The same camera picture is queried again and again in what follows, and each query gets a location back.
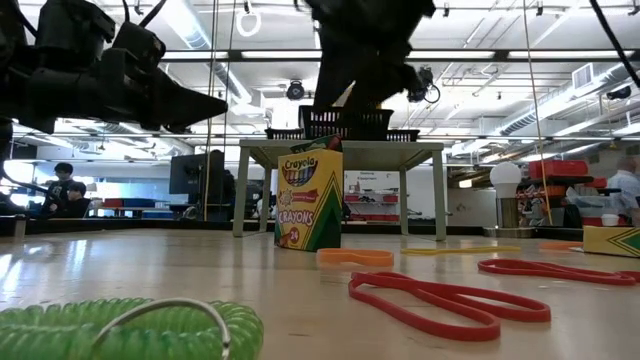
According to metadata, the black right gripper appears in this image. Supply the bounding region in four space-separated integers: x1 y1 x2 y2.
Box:
303 0 437 112

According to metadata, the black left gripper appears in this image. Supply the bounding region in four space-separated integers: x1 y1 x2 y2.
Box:
94 47 229 135

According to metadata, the black plastic mesh basket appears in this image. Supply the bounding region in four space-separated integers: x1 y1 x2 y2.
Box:
297 104 395 142
384 129 421 143
263 127 305 142

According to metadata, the yellow Crayola crayons box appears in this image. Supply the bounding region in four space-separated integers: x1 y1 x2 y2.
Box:
273 133 345 253

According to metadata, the orange rubber band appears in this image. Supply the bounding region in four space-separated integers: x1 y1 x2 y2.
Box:
315 247 396 268
537 240 584 251

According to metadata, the yellow rubber band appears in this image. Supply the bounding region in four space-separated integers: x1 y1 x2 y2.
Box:
399 244 524 256

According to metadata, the green spiral wrist coil keychain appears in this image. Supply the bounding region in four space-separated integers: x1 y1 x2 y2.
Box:
0 296 265 360

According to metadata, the red rubber band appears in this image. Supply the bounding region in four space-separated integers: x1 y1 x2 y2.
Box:
348 270 552 344
477 258 640 287

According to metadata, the yellow blue green Crayola box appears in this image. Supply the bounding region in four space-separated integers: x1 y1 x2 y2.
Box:
582 225 640 259

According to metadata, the black monitor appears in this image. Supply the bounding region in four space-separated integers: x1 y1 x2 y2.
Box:
168 152 226 196

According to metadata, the person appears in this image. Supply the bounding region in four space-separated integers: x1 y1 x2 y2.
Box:
606 154 640 227
65 181 92 219
207 148 237 221
45 162 76 217

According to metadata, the black overhead light bar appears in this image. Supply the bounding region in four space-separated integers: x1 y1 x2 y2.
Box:
162 48 636 64

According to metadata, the white bulb lamp metal base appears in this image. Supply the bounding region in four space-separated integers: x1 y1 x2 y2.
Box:
482 161 537 239

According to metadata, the red storage bin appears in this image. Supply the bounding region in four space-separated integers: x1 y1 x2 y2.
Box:
528 159 590 181

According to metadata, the white ceiling vent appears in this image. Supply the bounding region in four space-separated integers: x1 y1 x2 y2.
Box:
571 62 596 91

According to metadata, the black ceiling camera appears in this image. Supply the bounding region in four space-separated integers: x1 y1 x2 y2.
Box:
285 79 306 101
409 66 442 105

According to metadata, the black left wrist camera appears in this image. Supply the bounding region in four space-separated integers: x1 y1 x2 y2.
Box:
112 20 168 71

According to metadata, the white hanging cable loop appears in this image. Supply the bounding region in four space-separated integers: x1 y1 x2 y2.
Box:
234 8 263 39

